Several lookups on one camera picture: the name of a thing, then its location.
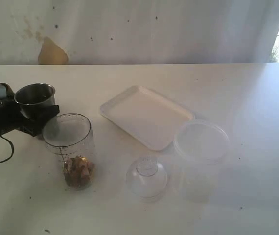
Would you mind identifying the white foam tray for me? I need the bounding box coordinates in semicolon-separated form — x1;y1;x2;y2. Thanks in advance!
99;86;195;151

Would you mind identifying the clear dome jar lid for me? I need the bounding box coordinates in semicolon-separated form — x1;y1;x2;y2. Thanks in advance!
125;156;168;201

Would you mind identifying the stainless steel cup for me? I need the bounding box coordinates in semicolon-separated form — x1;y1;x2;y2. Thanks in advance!
14;83;55;118

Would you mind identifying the clear measuring glass jar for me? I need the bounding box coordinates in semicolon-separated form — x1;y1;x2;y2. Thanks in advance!
42;113;97;187

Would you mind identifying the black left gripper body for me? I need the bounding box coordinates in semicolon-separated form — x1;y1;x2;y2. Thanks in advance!
0;83;43;137

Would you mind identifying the translucent plastic tub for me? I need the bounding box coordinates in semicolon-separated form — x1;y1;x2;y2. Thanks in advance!
173;119;230;203

